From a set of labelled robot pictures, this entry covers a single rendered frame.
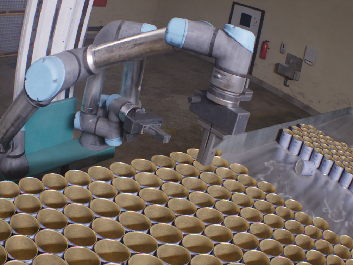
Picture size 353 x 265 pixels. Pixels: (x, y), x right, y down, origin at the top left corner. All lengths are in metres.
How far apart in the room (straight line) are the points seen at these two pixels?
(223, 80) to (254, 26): 7.93
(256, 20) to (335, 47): 2.46
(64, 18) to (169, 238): 1.04
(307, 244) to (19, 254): 0.70
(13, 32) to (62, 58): 6.41
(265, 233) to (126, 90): 0.84
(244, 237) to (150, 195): 0.26
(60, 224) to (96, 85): 0.74
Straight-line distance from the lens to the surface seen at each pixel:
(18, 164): 1.27
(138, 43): 0.86
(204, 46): 0.69
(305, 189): 1.30
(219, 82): 0.70
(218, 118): 0.72
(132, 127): 1.14
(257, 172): 1.26
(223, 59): 0.69
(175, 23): 0.71
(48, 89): 0.82
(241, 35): 0.68
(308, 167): 1.37
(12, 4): 7.13
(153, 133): 1.14
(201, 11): 9.83
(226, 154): 1.31
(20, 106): 0.94
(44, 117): 1.43
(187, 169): 0.96
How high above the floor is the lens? 1.62
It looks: 24 degrees down
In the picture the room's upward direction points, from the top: 14 degrees clockwise
